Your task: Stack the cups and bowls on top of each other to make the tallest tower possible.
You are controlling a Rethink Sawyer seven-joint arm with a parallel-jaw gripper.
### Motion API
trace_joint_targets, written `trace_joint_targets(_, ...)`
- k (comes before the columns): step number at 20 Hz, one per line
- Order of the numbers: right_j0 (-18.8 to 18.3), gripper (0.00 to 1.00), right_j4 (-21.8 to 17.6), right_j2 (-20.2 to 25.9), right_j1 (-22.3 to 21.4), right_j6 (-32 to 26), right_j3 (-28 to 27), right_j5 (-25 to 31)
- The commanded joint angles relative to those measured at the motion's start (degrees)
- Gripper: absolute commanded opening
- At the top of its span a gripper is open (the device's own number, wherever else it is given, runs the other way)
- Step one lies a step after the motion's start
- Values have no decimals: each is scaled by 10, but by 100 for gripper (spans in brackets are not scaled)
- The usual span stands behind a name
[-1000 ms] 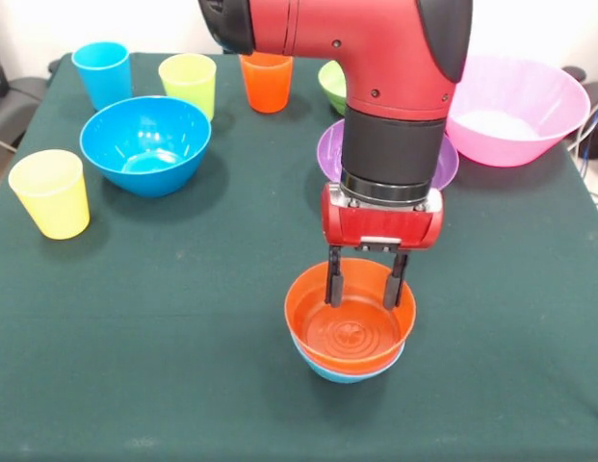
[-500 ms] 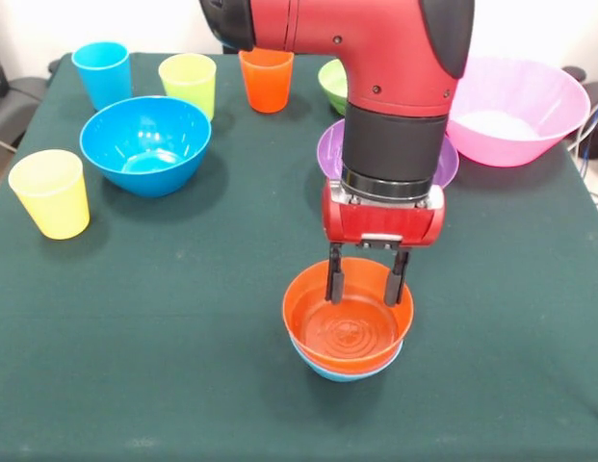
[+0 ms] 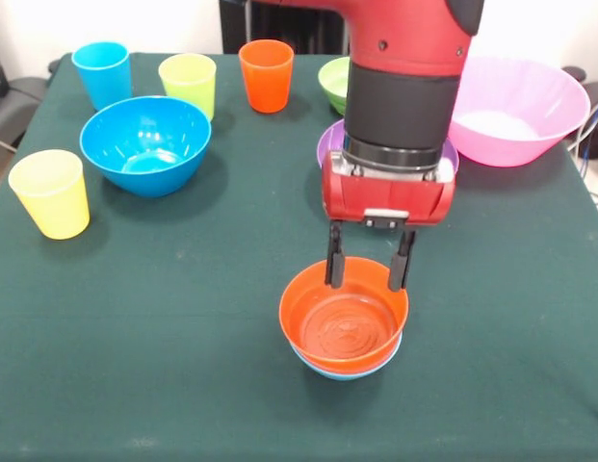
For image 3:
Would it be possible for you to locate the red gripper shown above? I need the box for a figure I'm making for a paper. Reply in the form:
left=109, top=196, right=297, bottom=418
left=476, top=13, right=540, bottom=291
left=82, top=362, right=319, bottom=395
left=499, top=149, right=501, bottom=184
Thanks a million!
left=320, top=149, right=457, bottom=293

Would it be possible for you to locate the orange plastic bowl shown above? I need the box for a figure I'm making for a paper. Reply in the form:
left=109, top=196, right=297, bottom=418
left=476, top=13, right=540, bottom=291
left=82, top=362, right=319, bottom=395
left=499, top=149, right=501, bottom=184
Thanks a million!
left=278, top=256, right=410, bottom=376

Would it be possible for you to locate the small blue plastic bowl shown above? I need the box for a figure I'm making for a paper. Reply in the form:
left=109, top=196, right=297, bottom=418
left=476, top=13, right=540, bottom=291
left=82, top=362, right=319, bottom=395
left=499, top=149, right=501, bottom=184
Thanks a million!
left=290, top=331, right=403, bottom=382

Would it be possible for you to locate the purple plastic bowl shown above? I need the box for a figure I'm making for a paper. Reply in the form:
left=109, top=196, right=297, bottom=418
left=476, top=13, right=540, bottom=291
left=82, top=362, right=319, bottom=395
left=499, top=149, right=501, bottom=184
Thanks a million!
left=316, top=118, right=460, bottom=175

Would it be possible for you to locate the small green plastic bowl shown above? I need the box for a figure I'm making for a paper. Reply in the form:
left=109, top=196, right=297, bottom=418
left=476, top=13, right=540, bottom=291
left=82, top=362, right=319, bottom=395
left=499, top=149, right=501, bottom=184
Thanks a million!
left=317, top=56, right=352, bottom=116

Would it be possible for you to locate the orange plastic cup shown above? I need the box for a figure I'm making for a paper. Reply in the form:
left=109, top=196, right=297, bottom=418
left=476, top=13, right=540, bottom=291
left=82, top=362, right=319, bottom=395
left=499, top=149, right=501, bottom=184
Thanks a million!
left=238, top=38, right=296, bottom=115

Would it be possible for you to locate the large pink plastic bowl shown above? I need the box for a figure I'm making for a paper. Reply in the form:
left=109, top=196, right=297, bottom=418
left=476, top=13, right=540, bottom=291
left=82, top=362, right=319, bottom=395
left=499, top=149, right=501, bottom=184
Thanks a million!
left=447, top=56, right=592, bottom=168

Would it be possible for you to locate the dark green tablecloth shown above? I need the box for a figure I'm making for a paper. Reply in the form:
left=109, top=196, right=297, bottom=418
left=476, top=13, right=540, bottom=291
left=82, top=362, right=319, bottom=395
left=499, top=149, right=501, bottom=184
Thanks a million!
left=0, top=51, right=598, bottom=462

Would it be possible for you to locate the large blue plastic bowl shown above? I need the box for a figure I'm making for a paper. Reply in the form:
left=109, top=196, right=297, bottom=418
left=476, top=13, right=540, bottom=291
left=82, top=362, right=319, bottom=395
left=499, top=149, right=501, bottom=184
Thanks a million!
left=79, top=95, right=213, bottom=198

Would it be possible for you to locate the lime green plastic cup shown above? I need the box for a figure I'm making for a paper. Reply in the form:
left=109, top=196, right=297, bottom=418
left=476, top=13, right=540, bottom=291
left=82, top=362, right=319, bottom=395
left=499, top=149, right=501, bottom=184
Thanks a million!
left=157, top=52, right=218, bottom=122

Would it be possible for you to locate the yellow plastic cup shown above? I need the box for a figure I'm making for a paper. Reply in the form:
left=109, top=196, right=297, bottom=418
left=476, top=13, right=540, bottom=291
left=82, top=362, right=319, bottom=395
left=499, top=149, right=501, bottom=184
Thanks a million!
left=8, top=148, right=91, bottom=241

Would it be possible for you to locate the blue plastic cup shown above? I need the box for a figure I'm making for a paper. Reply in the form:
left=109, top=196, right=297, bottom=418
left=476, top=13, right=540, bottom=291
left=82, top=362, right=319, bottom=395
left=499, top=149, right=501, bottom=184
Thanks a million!
left=70, top=40, right=134, bottom=112

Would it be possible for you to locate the black chair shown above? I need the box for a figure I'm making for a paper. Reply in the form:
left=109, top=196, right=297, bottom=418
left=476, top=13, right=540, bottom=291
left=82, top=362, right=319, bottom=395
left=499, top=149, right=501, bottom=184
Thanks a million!
left=0, top=33, right=57, bottom=150

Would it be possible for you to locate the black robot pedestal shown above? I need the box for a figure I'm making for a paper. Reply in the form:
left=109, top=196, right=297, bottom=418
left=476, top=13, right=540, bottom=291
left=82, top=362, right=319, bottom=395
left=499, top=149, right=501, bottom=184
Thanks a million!
left=221, top=0, right=352, bottom=55

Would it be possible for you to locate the blue cable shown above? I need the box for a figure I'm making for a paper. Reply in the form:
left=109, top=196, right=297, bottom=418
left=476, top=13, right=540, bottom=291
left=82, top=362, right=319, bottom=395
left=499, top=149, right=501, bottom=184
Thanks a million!
left=578, top=95, right=598, bottom=161

